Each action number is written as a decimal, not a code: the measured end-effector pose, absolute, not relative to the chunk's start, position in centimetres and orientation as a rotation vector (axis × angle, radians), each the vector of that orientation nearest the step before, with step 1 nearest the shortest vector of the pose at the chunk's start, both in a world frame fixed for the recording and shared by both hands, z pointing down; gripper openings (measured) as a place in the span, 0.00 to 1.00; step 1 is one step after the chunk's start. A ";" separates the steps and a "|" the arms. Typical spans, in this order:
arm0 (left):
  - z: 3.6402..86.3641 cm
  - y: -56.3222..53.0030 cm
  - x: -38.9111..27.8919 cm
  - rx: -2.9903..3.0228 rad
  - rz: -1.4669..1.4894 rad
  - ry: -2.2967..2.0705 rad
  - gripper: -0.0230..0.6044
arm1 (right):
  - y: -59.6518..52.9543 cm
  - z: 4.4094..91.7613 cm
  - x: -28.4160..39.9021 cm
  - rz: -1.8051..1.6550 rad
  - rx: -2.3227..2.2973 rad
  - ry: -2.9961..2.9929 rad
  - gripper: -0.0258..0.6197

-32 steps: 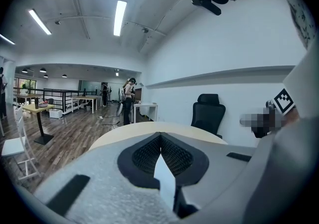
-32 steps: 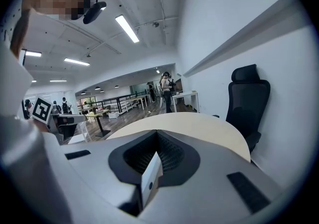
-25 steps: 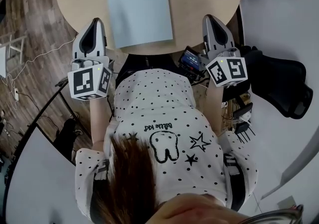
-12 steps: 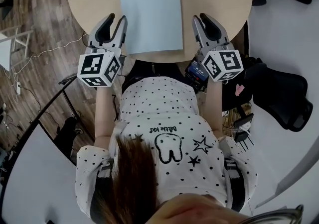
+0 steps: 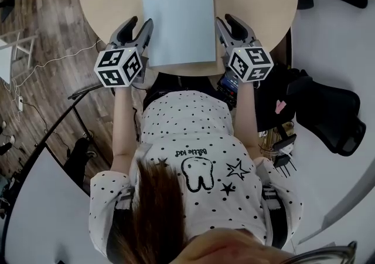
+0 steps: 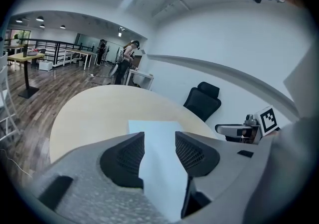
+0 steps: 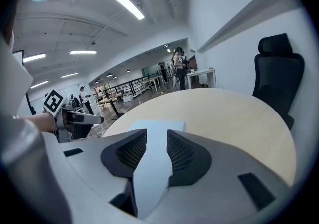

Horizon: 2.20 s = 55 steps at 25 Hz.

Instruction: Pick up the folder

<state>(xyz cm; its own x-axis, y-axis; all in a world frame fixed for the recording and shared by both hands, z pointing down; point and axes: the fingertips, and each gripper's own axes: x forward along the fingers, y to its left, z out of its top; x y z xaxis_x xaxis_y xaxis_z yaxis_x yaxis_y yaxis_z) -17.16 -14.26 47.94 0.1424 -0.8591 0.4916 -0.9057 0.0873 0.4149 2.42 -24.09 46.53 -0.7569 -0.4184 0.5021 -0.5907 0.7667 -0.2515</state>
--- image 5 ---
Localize white cable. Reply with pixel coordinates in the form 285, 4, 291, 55
5, 38, 103, 97

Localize light blue board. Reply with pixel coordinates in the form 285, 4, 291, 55
141, 0, 217, 68

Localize black phone with blue screen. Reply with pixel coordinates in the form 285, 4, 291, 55
217, 70, 240, 103

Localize grey shoulder strap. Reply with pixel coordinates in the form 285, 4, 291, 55
113, 187, 136, 211
261, 184, 289, 249

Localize person's head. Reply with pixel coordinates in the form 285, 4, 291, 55
186, 227, 297, 264

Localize eyeglasses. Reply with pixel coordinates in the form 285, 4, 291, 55
285, 240, 359, 264

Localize person's right forearm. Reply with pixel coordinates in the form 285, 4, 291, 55
233, 80, 261, 160

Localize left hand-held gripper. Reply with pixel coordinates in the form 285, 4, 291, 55
93, 15, 154, 88

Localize black trousers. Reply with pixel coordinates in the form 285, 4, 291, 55
144, 71, 224, 109

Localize white polka dot shirt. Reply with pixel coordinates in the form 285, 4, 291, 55
88, 90, 304, 261

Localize cardboard box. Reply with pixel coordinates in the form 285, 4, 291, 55
257, 123, 295, 158

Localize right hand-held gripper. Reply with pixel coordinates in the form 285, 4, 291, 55
215, 14, 275, 83

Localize person's left forearm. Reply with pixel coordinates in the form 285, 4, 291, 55
110, 85, 142, 176

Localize white stool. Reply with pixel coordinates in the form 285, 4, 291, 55
0, 29, 39, 85

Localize pink sticker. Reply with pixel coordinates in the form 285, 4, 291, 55
274, 99, 288, 116

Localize black router with antennas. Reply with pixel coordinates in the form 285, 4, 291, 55
272, 133, 298, 179

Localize black-framed white board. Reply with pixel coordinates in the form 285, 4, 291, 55
0, 82, 115, 264

